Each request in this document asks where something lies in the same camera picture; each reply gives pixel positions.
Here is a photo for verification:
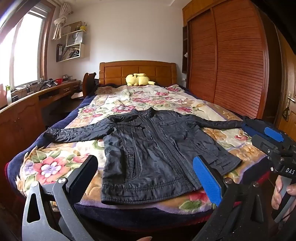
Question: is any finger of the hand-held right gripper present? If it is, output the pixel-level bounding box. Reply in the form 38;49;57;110
242;116;269;139
261;122;292;151

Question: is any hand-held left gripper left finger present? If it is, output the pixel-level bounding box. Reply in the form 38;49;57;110
21;155;99;241

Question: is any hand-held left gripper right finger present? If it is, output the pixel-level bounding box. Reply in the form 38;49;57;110
192;155;278;241

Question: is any black jacket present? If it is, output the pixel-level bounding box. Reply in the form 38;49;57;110
43;108;249;205

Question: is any person's right hand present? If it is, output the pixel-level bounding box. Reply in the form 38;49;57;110
271;177;296;210

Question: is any wooden door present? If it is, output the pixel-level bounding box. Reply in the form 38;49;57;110
275;28;296;135

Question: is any wooden slatted wardrobe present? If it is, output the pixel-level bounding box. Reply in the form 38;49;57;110
182;0;270;120

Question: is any wooden desk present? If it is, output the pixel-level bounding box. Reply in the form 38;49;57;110
0;80;81;200

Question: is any wooden chair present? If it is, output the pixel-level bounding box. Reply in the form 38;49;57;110
83;72;97;98

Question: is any floral blanket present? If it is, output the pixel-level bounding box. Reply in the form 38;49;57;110
20;84;271;209

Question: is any wooden niche shelf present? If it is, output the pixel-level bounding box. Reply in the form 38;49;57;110
182;25;189;73

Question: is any yellow plush toy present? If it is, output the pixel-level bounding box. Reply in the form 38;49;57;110
125;73;156;87

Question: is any wooden bed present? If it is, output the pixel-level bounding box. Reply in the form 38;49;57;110
5;61;278;232

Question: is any row of books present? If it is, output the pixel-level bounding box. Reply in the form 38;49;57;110
57;44;80;61

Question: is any window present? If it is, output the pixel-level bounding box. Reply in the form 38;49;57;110
0;5;56;87

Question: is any white paper bag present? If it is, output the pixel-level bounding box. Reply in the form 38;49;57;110
67;31;84;45

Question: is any tied cream curtain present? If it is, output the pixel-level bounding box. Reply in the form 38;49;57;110
52;3;72;40

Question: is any white wall shelf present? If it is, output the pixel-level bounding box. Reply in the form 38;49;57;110
56;22;89;62

